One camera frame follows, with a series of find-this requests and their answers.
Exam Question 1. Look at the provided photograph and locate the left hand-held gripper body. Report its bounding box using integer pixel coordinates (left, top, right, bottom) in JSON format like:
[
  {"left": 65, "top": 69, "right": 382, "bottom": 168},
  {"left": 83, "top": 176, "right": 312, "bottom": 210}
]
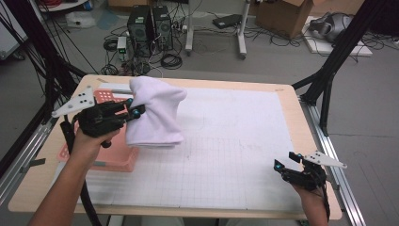
[{"left": 51, "top": 86, "right": 128, "bottom": 149}]

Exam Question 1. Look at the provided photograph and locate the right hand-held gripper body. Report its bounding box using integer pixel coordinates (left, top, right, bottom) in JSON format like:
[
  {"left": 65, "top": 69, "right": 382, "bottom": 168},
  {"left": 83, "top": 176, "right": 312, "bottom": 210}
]
[{"left": 281, "top": 150, "right": 347, "bottom": 192}]

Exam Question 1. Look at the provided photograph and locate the lilac printed towel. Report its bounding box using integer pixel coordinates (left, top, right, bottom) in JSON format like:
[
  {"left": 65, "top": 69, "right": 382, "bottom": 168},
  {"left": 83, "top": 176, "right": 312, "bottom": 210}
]
[{"left": 125, "top": 75, "right": 188, "bottom": 149}]

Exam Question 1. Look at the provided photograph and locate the pink plastic basket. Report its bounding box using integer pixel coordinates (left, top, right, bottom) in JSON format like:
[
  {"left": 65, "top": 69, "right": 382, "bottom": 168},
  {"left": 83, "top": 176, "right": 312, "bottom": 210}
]
[{"left": 57, "top": 89, "right": 140, "bottom": 173}]

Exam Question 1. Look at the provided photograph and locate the person's right hand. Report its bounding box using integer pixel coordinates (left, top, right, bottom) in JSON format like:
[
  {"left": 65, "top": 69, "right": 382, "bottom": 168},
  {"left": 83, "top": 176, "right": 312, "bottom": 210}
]
[{"left": 293, "top": 184, "right": 327, "bottom": 210}]

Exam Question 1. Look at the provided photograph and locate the person's left hand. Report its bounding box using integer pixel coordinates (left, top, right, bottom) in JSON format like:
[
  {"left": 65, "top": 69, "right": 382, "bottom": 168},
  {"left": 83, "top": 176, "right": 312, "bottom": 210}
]
[{"left": 69, "top": 126, "right": 121, "bottom": 170}]

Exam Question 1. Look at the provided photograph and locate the white box with green light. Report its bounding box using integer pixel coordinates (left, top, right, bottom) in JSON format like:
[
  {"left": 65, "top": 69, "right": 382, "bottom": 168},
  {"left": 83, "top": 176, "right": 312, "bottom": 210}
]
[{"left": 116, "top": 36, "right": 128, "bottom": 60}]

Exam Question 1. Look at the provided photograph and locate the black computer tower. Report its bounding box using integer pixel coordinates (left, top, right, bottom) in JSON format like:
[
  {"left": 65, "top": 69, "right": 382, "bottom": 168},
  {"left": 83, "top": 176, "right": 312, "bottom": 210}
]
[
  {"left": 152, "top": 5, "right": 174, "bottom": 51},
  {"left": 126, "top": 4, "right": 154, "bottom": 57}
]

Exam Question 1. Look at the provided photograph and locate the clear plastic bag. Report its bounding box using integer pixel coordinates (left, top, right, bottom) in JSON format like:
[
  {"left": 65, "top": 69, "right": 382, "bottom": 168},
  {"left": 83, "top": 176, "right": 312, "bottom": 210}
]
[{"left": 65, "top": 10, "right": 97, "bottom": 29}]

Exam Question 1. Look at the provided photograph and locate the white round table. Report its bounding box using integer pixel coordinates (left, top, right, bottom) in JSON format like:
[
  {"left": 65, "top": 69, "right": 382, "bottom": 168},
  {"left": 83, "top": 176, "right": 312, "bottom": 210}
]
[{"left": 37, "top": 0, "right": 88, "bottom": 13}]

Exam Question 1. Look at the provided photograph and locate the white cabinet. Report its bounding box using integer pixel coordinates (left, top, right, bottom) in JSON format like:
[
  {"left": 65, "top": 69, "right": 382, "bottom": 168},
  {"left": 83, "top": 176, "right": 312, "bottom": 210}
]
[{"left": 0, "top": 6, "right": 29, "bottom": 60}]

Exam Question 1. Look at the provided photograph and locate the white foam board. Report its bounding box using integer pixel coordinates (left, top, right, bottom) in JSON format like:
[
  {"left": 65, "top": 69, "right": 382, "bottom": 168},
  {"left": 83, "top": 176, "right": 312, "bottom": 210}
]
[{"left": 302, "top": 15, "right": 375, "bottom": 57}]

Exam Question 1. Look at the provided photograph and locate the black flat device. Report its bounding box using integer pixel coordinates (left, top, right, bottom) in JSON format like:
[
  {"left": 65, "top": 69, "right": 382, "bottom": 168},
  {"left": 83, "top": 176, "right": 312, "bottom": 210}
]
[{"left": 212, "top": 13, "right": 243, "bottom": 30}]

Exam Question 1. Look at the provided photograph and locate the white-legged desk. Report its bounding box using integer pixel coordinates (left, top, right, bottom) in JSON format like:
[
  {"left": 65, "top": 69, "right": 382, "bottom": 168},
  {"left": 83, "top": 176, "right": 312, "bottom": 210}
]
[{"left": 184, "top": 0, "right": 252, "bottom": 59}]

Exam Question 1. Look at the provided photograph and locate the grey rounded device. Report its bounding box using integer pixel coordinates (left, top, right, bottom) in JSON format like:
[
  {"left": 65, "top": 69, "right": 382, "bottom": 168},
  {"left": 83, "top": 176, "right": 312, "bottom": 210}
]
[{"left": 309, "top": 11, "right": 353, "bottom": 43}]

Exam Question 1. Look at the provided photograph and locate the open cardboard box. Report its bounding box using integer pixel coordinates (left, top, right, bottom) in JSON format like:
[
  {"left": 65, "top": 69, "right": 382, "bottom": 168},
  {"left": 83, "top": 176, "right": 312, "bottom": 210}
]
[{"left": 255, "top": 0, "right": 318, "bottom": 40}]

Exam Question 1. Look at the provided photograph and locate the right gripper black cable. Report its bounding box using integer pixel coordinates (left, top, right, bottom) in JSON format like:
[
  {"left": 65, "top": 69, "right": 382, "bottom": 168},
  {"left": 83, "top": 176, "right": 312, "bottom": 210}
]
[{"left": 319, "top": 182, "right": 332, "bottom": 222}]

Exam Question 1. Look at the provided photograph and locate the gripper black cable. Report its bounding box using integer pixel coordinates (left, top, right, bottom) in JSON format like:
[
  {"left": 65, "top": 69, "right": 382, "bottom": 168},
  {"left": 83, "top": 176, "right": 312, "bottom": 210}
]
[
  {"left": 60, "top": 121, "right": 103, "bottom": 226},
  {"left": 319, "top": 182, "right": 332, "bottom": 222}
]

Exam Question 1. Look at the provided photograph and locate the aluminium rail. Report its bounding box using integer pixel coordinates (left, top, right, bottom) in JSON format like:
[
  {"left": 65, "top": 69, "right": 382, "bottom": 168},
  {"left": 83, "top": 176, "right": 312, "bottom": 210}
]
[
  {"left": 299, "top": 93, "right": 366, "bottom": 226},
  {"left": 0, "top": 105, "right": 64, "bottom": 205}
]

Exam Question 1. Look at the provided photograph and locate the coiled black cable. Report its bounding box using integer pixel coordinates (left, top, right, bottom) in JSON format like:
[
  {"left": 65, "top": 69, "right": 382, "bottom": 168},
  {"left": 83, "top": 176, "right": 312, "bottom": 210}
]
[{"left": 160, "top": 53, "right": 184, "bottom": 71}]

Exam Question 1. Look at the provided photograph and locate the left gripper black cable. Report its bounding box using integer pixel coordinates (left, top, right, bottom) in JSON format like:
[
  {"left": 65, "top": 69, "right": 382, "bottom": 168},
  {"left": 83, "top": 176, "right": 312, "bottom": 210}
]
[{"left": 60, "top": 121, "right": 103, "bottom": 226}]

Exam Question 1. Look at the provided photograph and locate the black frame post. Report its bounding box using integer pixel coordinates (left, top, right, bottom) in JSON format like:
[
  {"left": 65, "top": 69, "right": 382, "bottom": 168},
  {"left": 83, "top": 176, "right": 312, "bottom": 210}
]
[
  {"left": 291, "top": 0, "right": 389, "bottom": 137},
  {"left": 0, "top": 0, "right": 88, "bottom": 121}
]

